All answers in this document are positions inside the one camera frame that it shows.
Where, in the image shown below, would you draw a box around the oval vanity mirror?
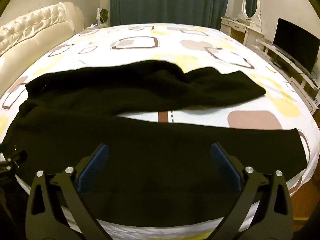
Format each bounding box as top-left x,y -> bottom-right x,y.
239,0 -> 261,22

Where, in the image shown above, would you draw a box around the cream tufted headboard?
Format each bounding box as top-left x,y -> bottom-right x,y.
1,2 -> 85,95

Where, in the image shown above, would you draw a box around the black flat screen television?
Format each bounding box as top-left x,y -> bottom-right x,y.
273,18 -> 319,75

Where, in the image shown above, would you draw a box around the white TV stand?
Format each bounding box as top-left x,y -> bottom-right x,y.
251,39 -> 319,115

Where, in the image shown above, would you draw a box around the patterned white bed sheet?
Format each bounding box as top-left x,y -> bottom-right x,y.
0,23 -> 320,240

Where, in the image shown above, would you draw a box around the small desk fan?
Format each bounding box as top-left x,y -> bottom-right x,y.
96,8 -> 109,27

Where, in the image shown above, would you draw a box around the white vanity dressing table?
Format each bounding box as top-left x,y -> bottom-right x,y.
220,16 -> 264,48

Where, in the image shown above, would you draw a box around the black pants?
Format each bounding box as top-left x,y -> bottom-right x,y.
1,61 -> 307,228

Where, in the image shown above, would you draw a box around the dark teal curtain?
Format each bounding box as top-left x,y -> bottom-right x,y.
110,0 -> 228,29

